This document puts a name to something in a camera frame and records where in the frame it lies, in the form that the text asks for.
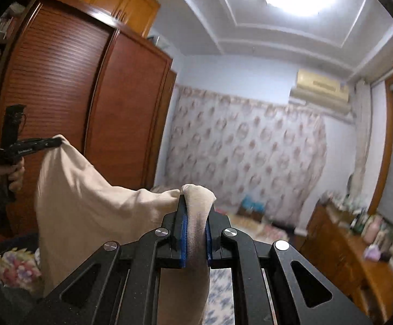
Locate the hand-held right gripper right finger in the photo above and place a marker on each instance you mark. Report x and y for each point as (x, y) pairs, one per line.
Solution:
(209, 240)

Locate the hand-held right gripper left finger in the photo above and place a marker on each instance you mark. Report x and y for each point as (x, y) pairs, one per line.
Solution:
(182, 233)

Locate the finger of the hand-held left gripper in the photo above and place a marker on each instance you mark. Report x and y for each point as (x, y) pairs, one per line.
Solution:
(47, 143)

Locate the pink printed t-shirt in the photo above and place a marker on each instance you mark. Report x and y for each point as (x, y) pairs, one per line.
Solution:
(81, 203)

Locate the person's left hand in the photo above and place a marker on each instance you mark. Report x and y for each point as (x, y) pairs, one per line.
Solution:
(15, 177)

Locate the brown louvred wooden wardrobe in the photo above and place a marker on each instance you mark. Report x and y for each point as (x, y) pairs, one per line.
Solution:
(64, 91)

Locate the teal packet bundle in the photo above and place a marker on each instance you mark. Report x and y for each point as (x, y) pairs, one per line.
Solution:
(252, 204)

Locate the blue floral bedsheet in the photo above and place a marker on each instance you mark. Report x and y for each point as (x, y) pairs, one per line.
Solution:
(220, 298)

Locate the floral quilt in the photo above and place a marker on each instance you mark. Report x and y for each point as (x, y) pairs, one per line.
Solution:
(267, 232)

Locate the sheer circle-patterned curtain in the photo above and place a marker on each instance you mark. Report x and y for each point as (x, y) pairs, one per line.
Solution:
(243, 155)

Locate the purple floral cloth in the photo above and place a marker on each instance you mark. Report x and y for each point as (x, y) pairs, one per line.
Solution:
(17, 269)

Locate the dark wooden bookshelf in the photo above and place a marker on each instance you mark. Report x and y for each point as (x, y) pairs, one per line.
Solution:
(3, 27)

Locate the wooden sideboard cabinet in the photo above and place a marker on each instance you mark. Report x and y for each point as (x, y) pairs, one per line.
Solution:
(338, 254)

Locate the pink thermos bottle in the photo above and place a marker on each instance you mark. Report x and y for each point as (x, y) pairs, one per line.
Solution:
(372, 230)

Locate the purple crumpled cloth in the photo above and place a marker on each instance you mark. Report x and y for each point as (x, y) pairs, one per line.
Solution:
(372, 253)

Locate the beige tied window curtain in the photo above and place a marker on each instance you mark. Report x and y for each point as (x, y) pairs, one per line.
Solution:
(360, 135)

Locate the beige wall air conditioner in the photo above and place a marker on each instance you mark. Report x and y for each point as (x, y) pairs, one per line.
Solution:
(318, 91)

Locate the wooden window frame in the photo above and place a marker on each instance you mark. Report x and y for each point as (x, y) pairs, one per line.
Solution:
(382, 142)

